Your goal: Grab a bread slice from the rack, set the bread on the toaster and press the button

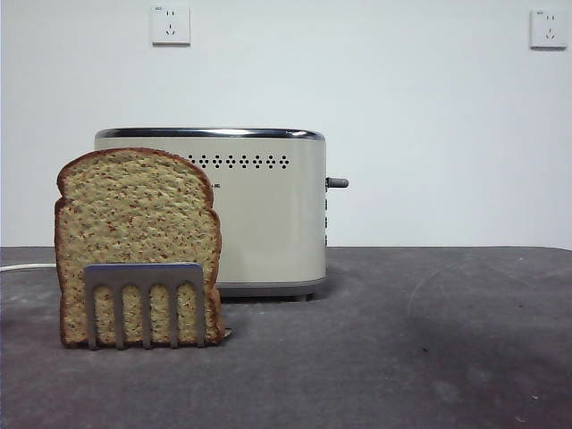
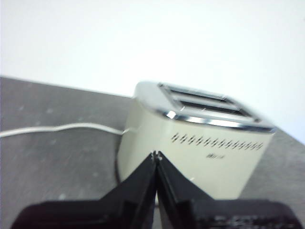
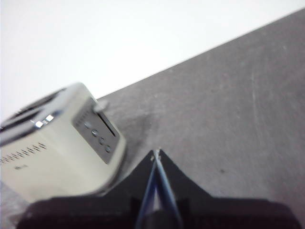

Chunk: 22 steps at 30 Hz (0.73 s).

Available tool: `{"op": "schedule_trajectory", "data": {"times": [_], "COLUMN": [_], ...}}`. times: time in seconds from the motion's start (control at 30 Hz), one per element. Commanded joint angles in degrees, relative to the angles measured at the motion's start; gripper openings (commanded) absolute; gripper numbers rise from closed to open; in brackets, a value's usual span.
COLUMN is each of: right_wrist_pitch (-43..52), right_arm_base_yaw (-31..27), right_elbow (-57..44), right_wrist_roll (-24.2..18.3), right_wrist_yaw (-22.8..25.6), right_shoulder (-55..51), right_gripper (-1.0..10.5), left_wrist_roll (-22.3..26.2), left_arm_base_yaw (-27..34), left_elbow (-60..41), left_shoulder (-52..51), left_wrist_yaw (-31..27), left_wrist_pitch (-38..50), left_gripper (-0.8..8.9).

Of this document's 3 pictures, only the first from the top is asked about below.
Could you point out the brown wholemeal bread slice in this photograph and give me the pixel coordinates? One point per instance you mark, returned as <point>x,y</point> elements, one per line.
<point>134,214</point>

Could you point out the silver metal toast rack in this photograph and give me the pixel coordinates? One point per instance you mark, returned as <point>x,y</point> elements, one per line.
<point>143,271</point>

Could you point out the cream toaster with chrome top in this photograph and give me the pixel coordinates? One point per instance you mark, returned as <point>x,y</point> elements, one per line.
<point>268,223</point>

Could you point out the white wall socket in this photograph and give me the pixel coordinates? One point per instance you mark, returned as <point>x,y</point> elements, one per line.
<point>546,29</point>
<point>170,26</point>

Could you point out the grey toaster lever knob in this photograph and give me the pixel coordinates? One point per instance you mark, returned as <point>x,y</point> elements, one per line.
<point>338,182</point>

